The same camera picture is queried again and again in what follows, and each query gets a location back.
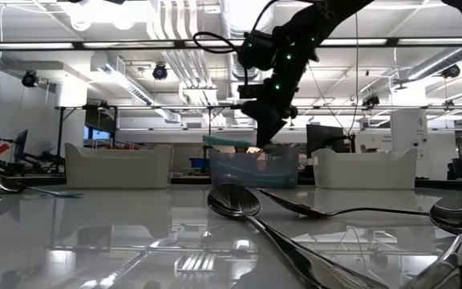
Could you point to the slanted silver ventilation duct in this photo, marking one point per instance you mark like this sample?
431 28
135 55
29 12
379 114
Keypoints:
439 62

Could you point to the blue crate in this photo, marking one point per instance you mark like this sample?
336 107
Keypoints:
199 163

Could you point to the black aluminium table frame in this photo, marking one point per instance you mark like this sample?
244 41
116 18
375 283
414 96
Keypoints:
42 180

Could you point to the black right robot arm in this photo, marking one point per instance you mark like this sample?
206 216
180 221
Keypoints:
327 16

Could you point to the black background monitor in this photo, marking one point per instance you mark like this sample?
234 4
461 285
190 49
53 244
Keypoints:
325 138

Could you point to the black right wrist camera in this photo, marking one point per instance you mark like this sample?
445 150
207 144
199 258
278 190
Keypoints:
250 91

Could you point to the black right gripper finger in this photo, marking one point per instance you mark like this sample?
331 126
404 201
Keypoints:
276 126
263 130

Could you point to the blue lit background screen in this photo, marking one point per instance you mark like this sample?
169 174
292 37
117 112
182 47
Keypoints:
94 133

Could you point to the white plastic bin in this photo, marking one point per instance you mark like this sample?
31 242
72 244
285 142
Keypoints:
363 170
114 168

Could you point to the round silver ventilation duct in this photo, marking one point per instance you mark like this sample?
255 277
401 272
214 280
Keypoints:
235 66

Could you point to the black metal spoon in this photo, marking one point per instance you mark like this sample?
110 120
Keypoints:
459 218
233 200
295 208

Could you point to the black ceiling spotlight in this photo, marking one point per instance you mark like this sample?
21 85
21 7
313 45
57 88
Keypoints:
29 79
159 72
451 71
370 101

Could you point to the grey translucent plastic bin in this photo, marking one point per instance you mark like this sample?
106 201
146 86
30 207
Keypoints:
255 166

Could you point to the black background workbench frame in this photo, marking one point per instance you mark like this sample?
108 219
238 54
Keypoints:
134 107

